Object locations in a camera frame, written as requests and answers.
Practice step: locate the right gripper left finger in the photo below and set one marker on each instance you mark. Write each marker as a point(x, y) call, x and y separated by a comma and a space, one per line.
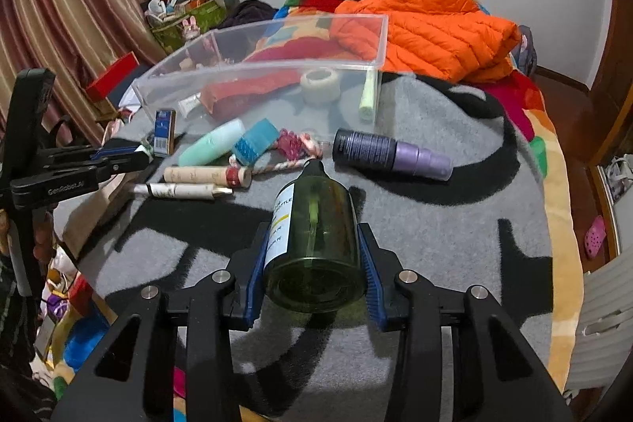
point(244, 303)

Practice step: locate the purple spray bottle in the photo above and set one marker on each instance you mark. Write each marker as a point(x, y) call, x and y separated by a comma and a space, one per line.
point(377, 152)

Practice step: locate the pink croc shoe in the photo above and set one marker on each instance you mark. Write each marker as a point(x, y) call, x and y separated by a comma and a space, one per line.
point(595, 237)

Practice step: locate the white pen-shaped tube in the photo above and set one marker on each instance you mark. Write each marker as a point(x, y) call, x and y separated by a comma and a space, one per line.
point(183, 191)

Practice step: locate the white tube in bin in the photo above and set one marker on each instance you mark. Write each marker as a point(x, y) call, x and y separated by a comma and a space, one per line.
point(189, 104)

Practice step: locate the striped curtain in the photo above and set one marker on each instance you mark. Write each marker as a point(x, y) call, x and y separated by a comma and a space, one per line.
point(77, 40)

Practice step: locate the green glass bottle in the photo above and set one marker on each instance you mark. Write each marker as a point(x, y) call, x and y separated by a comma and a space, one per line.
point(312, 260)

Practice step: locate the red tea packet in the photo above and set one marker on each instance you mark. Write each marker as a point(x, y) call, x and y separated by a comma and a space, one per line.
point(229, 99)

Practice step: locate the beige red-capped tube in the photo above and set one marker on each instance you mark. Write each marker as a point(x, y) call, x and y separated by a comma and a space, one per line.
point(229, 176)

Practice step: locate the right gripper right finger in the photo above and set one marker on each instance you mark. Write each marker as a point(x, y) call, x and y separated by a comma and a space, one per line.
point(385, 304)

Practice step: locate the pink braided rope toy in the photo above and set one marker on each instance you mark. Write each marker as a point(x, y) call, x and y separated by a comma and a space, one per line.
point(296, 151)

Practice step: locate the person's left hand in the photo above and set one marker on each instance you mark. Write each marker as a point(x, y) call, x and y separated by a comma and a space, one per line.
point(43, 234)

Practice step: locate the clear plastic bin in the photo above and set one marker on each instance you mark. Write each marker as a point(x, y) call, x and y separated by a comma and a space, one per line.
point(349, 44)

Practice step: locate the light green tube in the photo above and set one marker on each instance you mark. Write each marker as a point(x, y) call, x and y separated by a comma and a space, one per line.
point(368, 99)

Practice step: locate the green cluttered storage box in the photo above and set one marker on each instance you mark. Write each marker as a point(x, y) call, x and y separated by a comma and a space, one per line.
point(190, 4)

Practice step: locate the red gift box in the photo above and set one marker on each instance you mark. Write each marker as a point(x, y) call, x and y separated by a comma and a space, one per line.
point(111, 77)

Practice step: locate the white tape roll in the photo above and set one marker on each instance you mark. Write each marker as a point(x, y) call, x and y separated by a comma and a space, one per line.
point(320, 86)

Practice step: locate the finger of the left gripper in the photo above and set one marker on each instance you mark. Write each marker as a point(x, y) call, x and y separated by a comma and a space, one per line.
point(72, 154)
point(61, 182)

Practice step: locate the blue Max staples box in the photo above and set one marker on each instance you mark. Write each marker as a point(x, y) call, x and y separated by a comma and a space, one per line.
point(164, 132)

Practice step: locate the orange down jacket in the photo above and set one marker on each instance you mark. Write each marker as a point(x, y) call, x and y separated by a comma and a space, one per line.
point(454, 40)

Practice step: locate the dark purple clothing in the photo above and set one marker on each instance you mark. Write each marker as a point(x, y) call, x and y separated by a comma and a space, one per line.
point(248, 11)

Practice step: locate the rabbit figurine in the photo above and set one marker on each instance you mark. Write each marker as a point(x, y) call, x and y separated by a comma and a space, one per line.
point(190, 29)

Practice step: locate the mint green bottle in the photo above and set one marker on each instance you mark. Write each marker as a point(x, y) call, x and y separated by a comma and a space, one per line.
point(212, 145)

